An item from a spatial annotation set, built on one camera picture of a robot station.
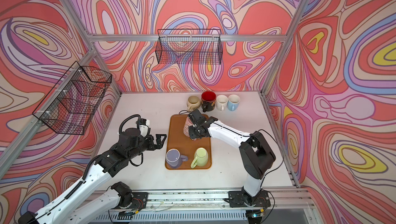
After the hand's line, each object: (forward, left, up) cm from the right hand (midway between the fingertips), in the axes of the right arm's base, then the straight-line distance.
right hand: (195, 135), depth 88 cm
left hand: (-6, +16, +12) cm, 21 cm away
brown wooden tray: (-2, +10, -1) cm, 11 cm away
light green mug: (-14, -3, +2) cm, 14 cm away
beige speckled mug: (+25, +1, 0) cm, 25 cm away
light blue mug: (+23, -26, +2) cm, 35 cm away
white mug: (+26, -19, 0) cm, 32 cm away
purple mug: (-14, +11, +2) cm, 18 cm away
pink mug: (+4, +4, +7) cm, 9 cm away
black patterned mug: (+25, -9, +4) cm, 27 cm away
